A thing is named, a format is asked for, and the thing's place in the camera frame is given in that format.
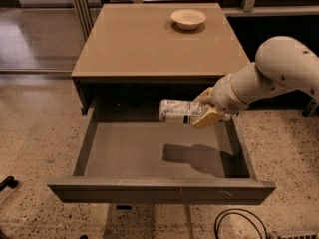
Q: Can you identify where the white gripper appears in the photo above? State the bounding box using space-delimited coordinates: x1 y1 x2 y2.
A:
191 74 248 128

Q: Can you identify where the blue labelled plastic bottle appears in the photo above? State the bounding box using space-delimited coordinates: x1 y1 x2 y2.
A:
159 100 231 126

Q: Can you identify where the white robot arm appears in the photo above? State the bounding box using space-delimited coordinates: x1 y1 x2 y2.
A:
192 36 319 128

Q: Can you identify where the grey cabinet with counter top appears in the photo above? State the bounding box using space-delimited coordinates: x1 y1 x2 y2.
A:
72 3 249 111

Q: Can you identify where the open grey top drawer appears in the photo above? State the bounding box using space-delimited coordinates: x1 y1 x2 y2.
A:
48 102 276 205

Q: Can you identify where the white ceramic bowl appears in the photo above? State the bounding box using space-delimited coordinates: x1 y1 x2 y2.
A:
171 9 206 31

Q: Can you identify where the metal floor vent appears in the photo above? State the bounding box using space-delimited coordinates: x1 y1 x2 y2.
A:
268 230 319 239

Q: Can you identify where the black caster at left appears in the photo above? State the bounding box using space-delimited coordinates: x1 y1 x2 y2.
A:
0 176 19 192

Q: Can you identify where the black cable loop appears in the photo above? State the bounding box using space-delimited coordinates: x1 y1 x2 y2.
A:
213 208 269 239

